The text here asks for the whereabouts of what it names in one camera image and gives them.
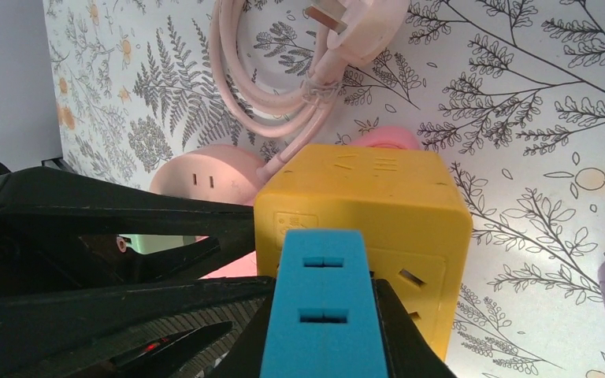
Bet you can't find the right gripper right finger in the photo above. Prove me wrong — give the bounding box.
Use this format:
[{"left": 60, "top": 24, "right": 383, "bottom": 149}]
[{"left": 373, "top": 279, "right": 455, "bottom": 378}]

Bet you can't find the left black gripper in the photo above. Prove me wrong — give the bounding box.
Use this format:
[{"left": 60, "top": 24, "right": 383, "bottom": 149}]
[{"left": 0, "top": 163, "right": 275, "bottom": 377}]

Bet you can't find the pink triangular power strip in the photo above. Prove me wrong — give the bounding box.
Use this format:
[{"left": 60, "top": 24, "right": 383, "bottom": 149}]
[{"left": 204, "top": 126, "right": 421, "bottom": 278}]

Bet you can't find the cyan cube socket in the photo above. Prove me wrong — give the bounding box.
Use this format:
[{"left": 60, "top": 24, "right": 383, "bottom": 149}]
[{"left": 260, "top": 229, "right": 388, "bottom": 378}]

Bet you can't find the small green plug adapter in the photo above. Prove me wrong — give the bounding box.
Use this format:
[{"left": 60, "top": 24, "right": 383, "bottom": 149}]
[{"left": 117, "top": 234, "right": 199, "bottom": 254}]

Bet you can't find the yellow cube socket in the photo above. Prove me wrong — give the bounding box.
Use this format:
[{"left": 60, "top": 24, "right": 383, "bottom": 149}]
[{"left": 254, "top": 144, "right": 473, "bottom": 358}]

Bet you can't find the pink coiled cable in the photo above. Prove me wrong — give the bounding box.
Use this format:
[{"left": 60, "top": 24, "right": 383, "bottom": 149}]
[{"left": 209, "top": 0, "right": 410, "bottom": 179}]

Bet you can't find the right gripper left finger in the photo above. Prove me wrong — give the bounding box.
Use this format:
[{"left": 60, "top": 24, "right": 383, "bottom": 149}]
[{"left": 210, "top": 297, "right": 273, "bottom": 378}]

